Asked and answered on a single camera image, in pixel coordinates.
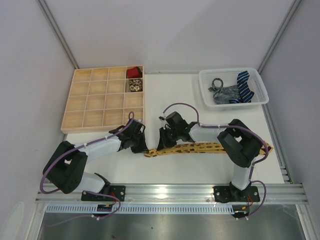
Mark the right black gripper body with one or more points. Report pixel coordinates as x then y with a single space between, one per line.
164 136

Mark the yellow patterned tie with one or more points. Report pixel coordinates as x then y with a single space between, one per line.
190 148

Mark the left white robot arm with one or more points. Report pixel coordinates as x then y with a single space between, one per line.
65 170

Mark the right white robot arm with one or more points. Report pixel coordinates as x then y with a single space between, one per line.
240 144

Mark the wooden compartment tray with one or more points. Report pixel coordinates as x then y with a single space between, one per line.
99 100

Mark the rolled floral tie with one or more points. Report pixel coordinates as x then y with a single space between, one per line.
135 85

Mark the grey paisley tie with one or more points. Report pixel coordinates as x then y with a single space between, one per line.
222 94

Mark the white plastic basket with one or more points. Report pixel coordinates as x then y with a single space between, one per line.
229 77

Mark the rolled red tie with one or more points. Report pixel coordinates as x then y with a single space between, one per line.
134 72

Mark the blue striped tie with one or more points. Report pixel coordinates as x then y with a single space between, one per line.
244 92

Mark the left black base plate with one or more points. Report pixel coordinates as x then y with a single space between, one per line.
118 191

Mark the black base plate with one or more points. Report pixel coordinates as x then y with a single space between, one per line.
225 193
118 191

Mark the white slotted cable duct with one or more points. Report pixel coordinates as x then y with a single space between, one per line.
207 209

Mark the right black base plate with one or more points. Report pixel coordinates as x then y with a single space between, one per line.
225 193

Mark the aluminium mounting rail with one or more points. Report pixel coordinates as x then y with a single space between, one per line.
276 194

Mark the left aluminium frame post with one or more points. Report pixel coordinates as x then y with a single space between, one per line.
44 7

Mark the aluminium frame post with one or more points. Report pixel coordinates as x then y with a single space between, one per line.
44 7
294 7

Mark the right aluminium frame post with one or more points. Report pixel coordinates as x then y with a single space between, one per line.
294 7

